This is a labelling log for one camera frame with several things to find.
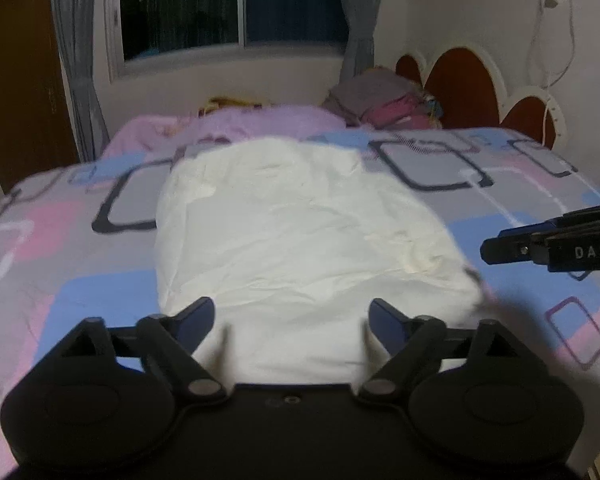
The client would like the white garment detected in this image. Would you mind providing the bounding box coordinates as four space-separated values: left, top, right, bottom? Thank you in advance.
154 135 487 387

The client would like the window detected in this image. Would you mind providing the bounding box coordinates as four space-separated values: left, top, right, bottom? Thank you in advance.
105 0 351 81

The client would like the brown wooden door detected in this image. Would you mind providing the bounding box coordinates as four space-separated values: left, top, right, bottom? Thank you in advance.
0 0 78 193

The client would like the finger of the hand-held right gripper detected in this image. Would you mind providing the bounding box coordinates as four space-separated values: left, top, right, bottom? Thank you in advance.
545 203 600 235
481 227 551 266

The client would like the grey curtain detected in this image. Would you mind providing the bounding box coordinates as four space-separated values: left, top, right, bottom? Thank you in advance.
49 0 112 162
331 0 393 78

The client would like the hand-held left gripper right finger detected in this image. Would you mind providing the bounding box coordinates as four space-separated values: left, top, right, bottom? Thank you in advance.
357 298 526 404

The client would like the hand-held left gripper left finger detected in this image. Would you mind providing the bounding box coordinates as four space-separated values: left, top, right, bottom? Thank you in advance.
60 297 229 404

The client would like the yellow cloth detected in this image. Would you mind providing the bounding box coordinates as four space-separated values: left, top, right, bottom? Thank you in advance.
201 96 263 112

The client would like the red scalloped headboard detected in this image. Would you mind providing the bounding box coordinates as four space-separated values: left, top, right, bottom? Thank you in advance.
394 44 570 151

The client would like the pile of folded clothes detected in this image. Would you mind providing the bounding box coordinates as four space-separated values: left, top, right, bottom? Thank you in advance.
321 66 445 129

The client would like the patterned bed sheet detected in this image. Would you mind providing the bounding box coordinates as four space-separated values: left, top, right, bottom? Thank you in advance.
0 127 600 480

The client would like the white charger cable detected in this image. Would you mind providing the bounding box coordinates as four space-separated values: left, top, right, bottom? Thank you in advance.
526 0 577 147

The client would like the pink blanket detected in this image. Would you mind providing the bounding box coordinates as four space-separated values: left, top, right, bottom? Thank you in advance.
102 104 352 162

